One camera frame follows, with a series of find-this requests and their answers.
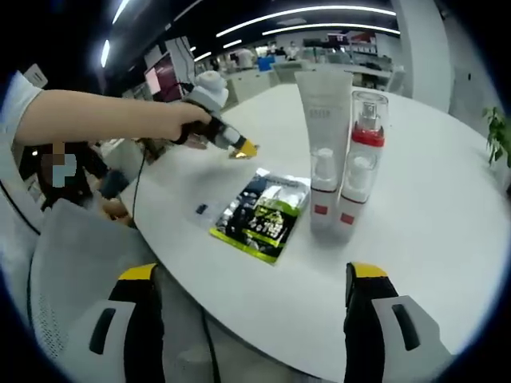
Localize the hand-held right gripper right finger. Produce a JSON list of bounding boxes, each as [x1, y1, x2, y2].
[[343, 261, 454, 383]]

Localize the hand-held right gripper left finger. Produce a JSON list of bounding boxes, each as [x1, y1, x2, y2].
[[85, 263, 165, 383]]

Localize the gold skincare sachet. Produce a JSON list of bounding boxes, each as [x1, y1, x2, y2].
[[226, 148, 261, 161]]

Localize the small clear skincare sachet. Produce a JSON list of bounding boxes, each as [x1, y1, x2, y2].
[[190, 201, 224, 219]]

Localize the green black skincare sachet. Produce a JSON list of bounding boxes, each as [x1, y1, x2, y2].
[[209, 167, 311, 264]]

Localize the white skincare tube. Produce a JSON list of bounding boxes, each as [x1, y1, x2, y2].
[[294, 70, 355, 192]]

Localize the person's left hand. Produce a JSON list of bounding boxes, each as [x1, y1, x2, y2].
[[168, 103, 213, 145]]

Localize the white office desk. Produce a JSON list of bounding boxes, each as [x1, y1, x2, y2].
[[227, 62, 404, 101]]

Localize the grey chair back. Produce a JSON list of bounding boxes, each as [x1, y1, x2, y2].
[[27, 197, 168, 383]]

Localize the ceiling light strip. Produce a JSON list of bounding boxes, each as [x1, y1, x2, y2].
[[261, 26, 400, 38], [217, 6, 397, 38]]

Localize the ceiling air conditioner vent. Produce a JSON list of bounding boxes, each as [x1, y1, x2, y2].
[[23, 63, 50, 87]]

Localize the white square pillar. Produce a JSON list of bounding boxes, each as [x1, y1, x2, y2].
[[389, 0, 456, 116]]

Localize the green potted plant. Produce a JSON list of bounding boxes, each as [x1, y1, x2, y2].
[[481, 105, 511, 168]]

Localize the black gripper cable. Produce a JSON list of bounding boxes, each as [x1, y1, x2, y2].
[[130, 137, 147, 231]]

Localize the black device cable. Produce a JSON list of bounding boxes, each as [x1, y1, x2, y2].
[[0, 179, 43, 236]]

